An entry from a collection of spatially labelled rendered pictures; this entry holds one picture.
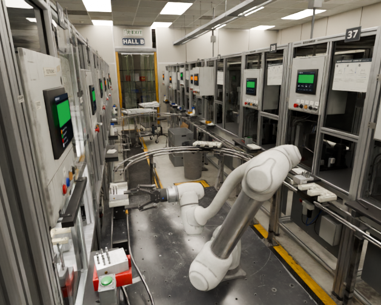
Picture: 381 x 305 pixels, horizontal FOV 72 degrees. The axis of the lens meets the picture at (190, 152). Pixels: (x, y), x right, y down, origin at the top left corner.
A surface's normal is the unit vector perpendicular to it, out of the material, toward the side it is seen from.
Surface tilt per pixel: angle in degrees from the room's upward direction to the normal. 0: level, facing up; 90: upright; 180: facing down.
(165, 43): 90
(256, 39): 90
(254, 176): 85
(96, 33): 90
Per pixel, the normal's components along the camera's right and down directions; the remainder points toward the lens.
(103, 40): 0.25, 0.27
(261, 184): -0.51, 0.15
